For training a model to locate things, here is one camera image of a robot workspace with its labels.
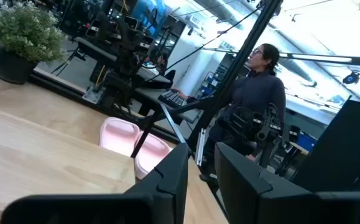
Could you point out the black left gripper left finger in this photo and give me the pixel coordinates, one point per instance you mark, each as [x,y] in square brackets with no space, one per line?
[155,199]

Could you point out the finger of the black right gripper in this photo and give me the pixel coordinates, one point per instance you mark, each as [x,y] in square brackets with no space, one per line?
[240,130]
[243,115]

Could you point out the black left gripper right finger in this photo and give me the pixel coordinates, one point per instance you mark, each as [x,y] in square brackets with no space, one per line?
[254,199]

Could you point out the pink slide sandal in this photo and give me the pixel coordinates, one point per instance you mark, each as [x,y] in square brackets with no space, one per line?
[151,155]
[117,137]

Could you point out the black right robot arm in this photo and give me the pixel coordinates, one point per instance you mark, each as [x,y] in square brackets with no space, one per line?
[266,155]

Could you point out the person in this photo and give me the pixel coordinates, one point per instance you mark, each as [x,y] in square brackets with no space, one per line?
[254,93]

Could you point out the blue storage bin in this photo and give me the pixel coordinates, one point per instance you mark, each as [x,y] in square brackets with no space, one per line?
[305,141]

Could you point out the black flat panel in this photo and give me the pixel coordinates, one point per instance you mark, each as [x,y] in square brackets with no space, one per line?
[338,149]

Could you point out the black computer keyboard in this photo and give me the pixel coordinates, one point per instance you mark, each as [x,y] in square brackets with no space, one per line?
[172,99]

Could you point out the black robot workstation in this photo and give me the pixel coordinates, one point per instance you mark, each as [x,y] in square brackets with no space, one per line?
[120,46]

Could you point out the green potted plant black pot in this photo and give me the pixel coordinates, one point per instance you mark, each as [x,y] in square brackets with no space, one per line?
[24,34]

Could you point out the silver metal bracket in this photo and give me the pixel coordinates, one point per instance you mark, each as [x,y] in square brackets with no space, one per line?
[200,146]

